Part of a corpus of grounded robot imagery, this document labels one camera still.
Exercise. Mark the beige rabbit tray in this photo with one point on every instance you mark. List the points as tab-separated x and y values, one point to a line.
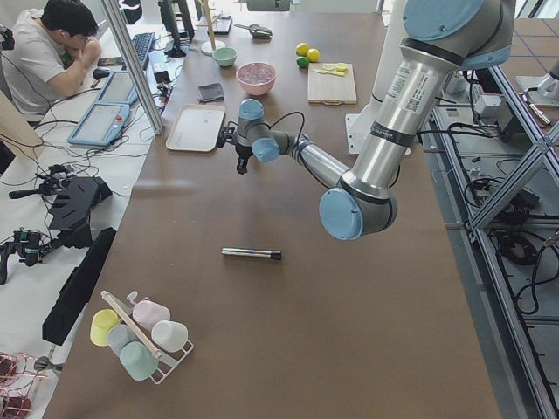
196	128

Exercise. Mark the green plastic cup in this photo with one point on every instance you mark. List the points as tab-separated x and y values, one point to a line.
138	361

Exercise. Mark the green lime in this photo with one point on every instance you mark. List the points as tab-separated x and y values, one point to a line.
302	62

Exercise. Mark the wooden mug tree stand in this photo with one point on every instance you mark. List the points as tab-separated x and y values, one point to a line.
212	44

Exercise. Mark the pink bowl of ice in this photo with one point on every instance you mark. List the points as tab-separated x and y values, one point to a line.
256	78

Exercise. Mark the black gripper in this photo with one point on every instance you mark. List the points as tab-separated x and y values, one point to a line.
241	152

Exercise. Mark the yellow plastic cup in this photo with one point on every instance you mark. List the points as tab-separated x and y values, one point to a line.
102	322

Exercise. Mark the white robot base pillar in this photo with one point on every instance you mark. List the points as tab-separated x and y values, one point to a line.
358	124

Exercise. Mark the yellow plastic knife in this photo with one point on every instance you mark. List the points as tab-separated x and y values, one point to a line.
329	72

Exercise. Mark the steel muddler black tip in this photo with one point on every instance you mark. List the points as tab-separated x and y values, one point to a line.
251	253

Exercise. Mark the steel ice scoop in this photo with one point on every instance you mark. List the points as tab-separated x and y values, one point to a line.
257	31

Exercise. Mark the grey plastic cup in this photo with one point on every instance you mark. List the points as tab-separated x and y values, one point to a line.
118	337

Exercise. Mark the black angular holder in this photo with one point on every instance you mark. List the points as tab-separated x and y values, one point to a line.
72	207

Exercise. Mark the aluminium frame post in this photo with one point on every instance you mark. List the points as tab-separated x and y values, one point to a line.
135	71

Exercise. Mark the grey folded cloth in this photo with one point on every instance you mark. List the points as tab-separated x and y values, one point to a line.
211	92

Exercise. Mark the handheld black gripper device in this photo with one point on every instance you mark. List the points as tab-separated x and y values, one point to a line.
30	247

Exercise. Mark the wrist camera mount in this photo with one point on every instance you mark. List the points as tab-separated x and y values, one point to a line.
227	135

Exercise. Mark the seated person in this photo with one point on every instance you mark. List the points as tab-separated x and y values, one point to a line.
54	49

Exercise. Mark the blue teach pendant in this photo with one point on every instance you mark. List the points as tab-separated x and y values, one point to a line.
119	88
101	124

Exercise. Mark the green bowl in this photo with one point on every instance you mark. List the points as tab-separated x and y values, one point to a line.
225	56

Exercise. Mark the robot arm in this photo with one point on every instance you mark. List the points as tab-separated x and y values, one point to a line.
440	37

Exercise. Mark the black foam bar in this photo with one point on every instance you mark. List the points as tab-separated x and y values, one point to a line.
77	290

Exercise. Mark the black keyboard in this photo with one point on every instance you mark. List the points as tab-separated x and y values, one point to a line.
143	44

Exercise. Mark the white wire cup rack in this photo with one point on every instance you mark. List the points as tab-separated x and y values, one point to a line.
167	361

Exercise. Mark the wooden cutting board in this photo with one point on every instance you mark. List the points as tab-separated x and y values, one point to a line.
329	89

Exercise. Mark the whole yellow lemon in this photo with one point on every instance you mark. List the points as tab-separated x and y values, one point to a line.
302	49
313	55

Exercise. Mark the pink plastic cup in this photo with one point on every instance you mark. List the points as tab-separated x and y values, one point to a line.
148	313

